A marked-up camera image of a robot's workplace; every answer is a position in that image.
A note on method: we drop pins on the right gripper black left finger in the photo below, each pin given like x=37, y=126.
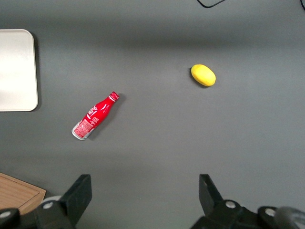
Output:
x=71, y=202

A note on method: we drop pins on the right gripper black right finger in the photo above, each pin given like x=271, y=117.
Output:
x=214, y=210

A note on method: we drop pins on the beige rectangular tray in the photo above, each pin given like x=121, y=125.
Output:
x=16, y=71

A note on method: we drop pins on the wooden drawer cabinet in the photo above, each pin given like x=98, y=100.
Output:
x=16, y=193

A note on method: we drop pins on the red cola bottle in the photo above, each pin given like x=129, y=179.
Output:
x=94, y=117

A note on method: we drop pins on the yellow lemon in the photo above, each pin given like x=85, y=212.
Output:
x=203, y=75

